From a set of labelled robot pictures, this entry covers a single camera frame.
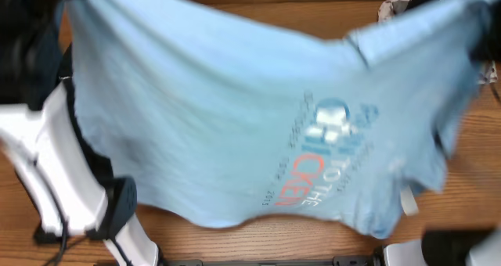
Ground light blue t-shirt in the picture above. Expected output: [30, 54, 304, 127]
[67, 0, 499, 239]

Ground beige patterned garment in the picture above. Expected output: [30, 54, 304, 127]
[377, 0, 498, 84]

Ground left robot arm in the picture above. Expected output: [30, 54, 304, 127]
[1, 0, 164, 266]

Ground black t-shirt on left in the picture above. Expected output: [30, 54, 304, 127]
[57, 45, 114, 184]

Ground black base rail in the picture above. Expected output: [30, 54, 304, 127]
[160, 255, 385, 266]

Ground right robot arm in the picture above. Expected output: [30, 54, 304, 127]
[381, 2, 500, 265]

